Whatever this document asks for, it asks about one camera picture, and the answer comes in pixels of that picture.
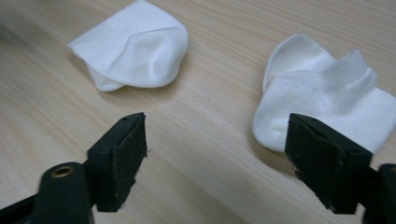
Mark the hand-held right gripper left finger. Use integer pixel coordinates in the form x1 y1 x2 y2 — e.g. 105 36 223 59
85 112 148 214

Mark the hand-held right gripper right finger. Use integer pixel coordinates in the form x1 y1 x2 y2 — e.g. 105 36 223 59
284 112 374 216

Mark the white ankle sock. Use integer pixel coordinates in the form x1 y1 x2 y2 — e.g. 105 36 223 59
66 0 190 93
252 33 396 155

